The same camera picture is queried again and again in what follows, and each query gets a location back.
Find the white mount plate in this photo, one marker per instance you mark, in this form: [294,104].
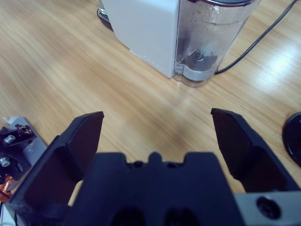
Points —
[35,150]

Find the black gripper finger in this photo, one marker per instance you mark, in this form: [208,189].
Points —
[254,155]
[47,164]

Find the clear water tank dark lid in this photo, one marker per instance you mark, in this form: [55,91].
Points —
[209,42]

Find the dark camera post with bracket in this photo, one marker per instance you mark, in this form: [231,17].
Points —
[14,150]

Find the white capsule coffee machine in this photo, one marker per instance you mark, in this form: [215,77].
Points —
[145,30]

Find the white paper tab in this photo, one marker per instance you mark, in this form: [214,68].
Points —
[10,119]

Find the black disc capsule rod stand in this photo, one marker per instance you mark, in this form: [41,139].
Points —
[294,139]

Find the chrome grate drip tray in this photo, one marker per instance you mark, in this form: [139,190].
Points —
[103,16]

